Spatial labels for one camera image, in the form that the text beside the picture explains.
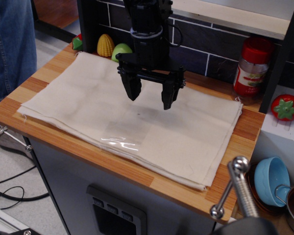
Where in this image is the black floor cable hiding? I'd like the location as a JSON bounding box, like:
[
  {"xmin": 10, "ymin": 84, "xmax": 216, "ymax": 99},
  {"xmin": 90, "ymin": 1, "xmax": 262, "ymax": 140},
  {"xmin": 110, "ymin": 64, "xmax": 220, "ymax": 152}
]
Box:
[{"xmin": 0, "ymin": 165, "xmax": 49, "ymax": 210}]

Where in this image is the clear tape patch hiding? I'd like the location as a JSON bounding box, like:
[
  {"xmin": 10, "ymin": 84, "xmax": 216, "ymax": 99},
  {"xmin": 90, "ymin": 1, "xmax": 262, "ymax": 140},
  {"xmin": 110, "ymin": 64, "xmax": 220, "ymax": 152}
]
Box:
[{"xmin": 100, "ymin": 121, "xmax": 149, "ymax": 152}]

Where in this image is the black shelf frame post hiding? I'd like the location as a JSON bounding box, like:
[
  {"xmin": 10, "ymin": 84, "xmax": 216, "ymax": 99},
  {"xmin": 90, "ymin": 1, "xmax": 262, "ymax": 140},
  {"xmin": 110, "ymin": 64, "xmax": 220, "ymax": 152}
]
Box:
[{"xmin": 77, "ymin": 0, "xmax": 100, "ymax": 53}]

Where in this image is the yellow toy corn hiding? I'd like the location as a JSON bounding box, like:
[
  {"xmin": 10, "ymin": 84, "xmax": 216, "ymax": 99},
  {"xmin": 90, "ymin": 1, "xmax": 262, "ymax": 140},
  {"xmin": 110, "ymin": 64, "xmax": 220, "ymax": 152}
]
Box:
[{"xmin": 97, "ymin": 34, "xmax": 115, "ymax": 57}]

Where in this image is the green toy pear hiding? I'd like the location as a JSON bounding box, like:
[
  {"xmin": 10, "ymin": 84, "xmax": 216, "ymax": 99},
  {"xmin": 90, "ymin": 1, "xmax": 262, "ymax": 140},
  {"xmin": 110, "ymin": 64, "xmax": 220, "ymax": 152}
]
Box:
[{"xmin": 111, "ymin": 43, "xmax": 133, "ymax": 62}]

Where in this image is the brown plate under bowl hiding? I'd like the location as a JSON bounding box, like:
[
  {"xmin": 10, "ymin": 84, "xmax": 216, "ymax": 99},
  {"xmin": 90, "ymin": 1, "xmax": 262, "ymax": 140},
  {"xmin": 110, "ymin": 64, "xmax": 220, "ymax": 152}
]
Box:
[{"xmin": 245, "ymin": 163, "xmax": 286, "ymax": 216}]

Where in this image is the cream cloth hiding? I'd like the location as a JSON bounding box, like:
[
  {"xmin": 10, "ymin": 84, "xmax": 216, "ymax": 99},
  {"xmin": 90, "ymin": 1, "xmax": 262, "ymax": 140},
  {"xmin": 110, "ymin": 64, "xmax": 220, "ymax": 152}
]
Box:
[{"xmin": 18, "ymin": 52, "xmax": 243, "ymax": 190}]

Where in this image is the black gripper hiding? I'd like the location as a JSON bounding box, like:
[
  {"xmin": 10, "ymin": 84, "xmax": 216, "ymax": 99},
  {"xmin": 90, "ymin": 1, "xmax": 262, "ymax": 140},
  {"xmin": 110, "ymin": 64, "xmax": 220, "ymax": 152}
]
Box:
[{"xmin": 116, "ymin": 34, "xmax": 185, "ymax": 110}]

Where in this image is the red toy tomato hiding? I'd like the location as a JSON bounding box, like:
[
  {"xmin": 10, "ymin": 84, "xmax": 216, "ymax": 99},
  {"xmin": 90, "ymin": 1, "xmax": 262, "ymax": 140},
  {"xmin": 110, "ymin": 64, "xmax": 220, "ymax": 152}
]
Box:
[{"xmin": 271, "ymin": 94, "xmax": 294, "ymax": 121}]

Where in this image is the small metal clamp handle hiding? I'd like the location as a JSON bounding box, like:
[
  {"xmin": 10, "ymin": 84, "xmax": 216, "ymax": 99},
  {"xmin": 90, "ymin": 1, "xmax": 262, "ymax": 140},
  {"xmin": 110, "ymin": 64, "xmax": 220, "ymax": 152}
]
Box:
[{"xmin": 0, "ymin": 125, "xmax": 33, "ymax": 153}]

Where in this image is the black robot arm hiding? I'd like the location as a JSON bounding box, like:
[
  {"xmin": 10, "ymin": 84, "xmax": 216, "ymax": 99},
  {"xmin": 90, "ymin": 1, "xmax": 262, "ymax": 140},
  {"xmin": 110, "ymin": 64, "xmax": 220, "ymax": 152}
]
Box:
[{"xmin": 116, "ymin": 0, "xmax": 186, "ymax": 110}]

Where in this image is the person leg in jeans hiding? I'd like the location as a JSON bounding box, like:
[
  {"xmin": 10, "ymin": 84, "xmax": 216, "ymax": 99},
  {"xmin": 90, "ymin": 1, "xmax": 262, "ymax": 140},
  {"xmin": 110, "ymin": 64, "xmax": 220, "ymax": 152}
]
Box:
[{"xmin": 0, "ymin": 0, "xmax": 37, "ymax": 101}]

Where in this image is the red lidded spice jar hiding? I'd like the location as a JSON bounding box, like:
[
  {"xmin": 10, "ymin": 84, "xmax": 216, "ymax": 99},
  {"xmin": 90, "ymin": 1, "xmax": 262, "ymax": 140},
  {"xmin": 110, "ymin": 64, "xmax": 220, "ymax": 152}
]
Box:
[{"xmin": 231, "ymin": 37, "xmax": 274, "ymax": 105}]

